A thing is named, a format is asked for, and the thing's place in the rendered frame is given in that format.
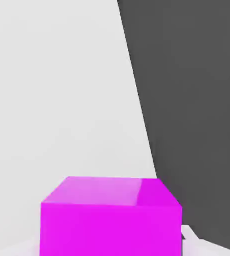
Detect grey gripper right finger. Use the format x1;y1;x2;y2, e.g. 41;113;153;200
181;224;230;256

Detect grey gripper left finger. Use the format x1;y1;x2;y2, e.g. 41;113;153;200
0;238;41;256

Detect small magenta cube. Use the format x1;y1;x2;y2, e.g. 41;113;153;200
39;175;183;256

